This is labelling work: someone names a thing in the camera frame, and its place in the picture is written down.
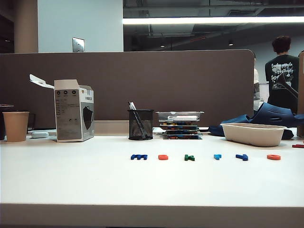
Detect black mesh pen holder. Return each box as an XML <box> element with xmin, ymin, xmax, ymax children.
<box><xmin>127</xmin><ymin>109</ymin><xmax>154</xmax><ymax>141</ymax></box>

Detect dark drinking glass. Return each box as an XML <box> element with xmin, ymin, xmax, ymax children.
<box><xmin>28</xmin><ymin>113</ymin><xmax>40</xmax><ymax>131</ymax></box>

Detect person in white shirt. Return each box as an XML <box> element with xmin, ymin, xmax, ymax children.
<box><xmin>253</xmin><ymin>53</ymin><xmax>261</xmax><ymax>111</ymax></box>

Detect blue foam clog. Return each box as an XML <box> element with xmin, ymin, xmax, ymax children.
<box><xmin>208</xmin><ymin>114</ymin><xmax>254</xmax><ymax>136</ymax></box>
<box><xmin>251</xmin><ymin>102</ymin><xmax>304</xmax><ymax>140</ymax></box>

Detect letter magnet pack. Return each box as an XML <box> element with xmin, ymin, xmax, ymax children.
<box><xmin>159</xmin><ymin>125</ymin><xmax>200</xmax><ymax>131</ymax></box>
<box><xmin>159</xmin><ymin>121</ymin><xmax>199</xmax><ymax>126</ymax></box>
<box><xmin>162</xmin><ymin>134</ymin><xmax>203</xmax><ymax>140</ymax></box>
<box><xmin>162</xmin><ymin>130</ymin><xmax>202</xmax><ymax>135</ymax></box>

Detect cardboard box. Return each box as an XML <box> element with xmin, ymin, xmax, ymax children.
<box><xmin>296</xmin><ymin>51</ymin><xmax>304</xmax><ymax>138</ymax></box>

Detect dark blue letter M magnet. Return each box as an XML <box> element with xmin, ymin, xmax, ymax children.
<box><xmin>130</xmin><ymin>153</ymin><xmax>148</xmax><ymax>161</ymax></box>

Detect brown desk partition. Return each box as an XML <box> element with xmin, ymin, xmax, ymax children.
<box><xmin>0</xmin><ymin>49</ymin><xmax>255</xmax><ymax>136</ymax></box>

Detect black and white pen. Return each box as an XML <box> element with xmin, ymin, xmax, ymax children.
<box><xmin>128</xmin><ymin>101</ymin><xmax>147</xmax><ymax>139</ymax></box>

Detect brown paper cup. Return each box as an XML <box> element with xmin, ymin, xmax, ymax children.
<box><xmin>2</xmin><ymin>111</ymin><xmax>30</xmax><ymax>143</ymax></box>

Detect person in dark green shirt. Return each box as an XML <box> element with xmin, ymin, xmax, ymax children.
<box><xmin>265</xmin><ymin>35</ymin><xmax>300</xmax><ymax>114</ymax></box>

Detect metal wall switch plate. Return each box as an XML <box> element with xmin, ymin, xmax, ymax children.
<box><xmin>72</xmin><ymin>37</ymin><xmax>86</xmax><ymax>53</ymax></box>

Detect small white device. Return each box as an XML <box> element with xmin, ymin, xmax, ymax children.
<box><xmin>30</xmin><ymin>131</ymin><xmax>50</xmax><ymax>139</ymax></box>

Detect stacked magnet letter boxes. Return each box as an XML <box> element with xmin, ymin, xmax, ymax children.
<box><xmin>155</xmin><ymin>111</ymin><xmax>205</xmax><ymax>123</ymax></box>

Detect grey face mask box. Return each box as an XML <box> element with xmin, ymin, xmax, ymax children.
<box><xmin>29</xmin><ymin>74</ymin><xmax>95</xmax><ymax>143</ymax></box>

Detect white oval paper bowl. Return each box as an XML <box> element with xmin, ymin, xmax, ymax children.
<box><xmin>220</xmin><ymin>123</ymin><xmax>287</xmax><ymax>147</ymax></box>

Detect long ceiling light strip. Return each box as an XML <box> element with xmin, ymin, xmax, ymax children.
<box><xmin>122</xmin><ymin>16</ymin><xmax>304</xmax><ymax>25</ymax></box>

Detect grey funnel shaped tool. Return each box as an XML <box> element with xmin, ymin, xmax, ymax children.
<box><xmin>276</xmin><ymin>72</ymin><xmax>299</xmax><ymax>100</ymax></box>

